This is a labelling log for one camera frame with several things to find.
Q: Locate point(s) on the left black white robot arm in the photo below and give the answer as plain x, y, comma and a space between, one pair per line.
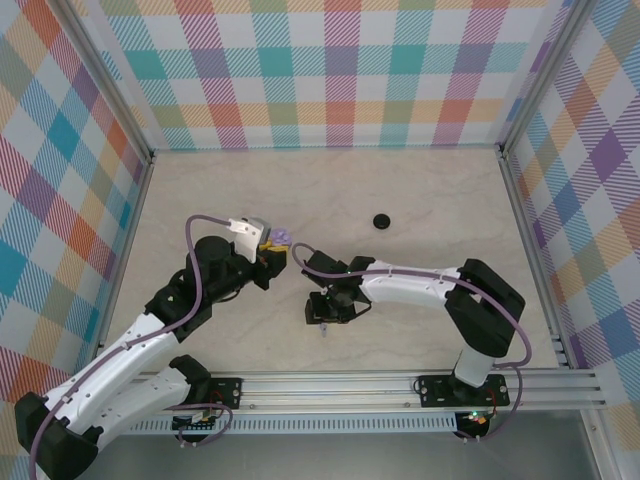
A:
125, 350

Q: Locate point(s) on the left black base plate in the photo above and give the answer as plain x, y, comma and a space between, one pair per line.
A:
227, 390

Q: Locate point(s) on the right aluminium side rail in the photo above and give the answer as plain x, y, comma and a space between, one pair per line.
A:
522, 220

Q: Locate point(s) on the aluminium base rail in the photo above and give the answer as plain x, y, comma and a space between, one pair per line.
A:
325, 390

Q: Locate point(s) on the purple earbud charging case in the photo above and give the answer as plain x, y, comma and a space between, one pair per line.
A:
281, 236

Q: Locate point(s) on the left aluminium side rail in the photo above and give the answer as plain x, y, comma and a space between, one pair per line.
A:
132, 220

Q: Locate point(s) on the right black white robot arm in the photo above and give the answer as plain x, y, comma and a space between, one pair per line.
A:
410, 287

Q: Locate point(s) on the left aluminium frame post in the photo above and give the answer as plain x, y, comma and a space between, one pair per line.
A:
100, 75

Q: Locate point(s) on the aluminium side rail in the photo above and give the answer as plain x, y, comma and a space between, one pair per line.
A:
522, 220
132, 220

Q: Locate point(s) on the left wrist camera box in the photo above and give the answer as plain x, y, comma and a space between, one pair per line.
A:
247, 240

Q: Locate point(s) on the controller circuit board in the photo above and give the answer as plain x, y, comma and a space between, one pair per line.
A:
477, 419
200, 417

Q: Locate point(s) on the right aluminium frame post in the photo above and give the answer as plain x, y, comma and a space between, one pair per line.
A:
545, 70

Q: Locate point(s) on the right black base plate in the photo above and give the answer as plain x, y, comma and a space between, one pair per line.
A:
435, 392

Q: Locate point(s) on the grey metal panel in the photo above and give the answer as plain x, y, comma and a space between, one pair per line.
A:
325, 457

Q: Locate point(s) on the aluminium frame post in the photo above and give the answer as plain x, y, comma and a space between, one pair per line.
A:
100, 75
545, 70

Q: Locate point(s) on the black earbud charging case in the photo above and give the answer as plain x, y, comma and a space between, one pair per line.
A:
382, 221

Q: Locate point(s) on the right controller circuit board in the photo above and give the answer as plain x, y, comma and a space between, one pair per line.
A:
477, 419

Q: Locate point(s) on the left controller circuit board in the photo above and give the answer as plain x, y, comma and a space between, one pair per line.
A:
200, 417

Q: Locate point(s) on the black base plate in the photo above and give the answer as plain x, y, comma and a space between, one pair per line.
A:
227, 390
435, 392

